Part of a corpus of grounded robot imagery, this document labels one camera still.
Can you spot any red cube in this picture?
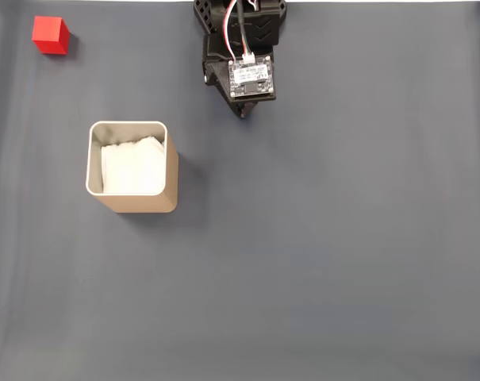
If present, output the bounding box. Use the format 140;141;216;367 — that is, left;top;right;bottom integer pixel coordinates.
31;16;71;56

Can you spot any white folded cloth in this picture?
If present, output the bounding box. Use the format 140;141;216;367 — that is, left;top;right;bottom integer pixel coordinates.
100;135;166;194

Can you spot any camera cable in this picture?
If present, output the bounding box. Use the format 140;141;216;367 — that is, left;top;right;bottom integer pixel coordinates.
222;0;257;64

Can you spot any blue-grey fabric table sheet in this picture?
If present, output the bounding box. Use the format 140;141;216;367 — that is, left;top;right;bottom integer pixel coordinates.
0;2;480;381

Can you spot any camera circuit board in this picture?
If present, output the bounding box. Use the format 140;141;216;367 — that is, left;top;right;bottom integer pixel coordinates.
228;54;275;99

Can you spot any beige square box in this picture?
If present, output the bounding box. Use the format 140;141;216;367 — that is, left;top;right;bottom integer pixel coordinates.
84;120;180;214

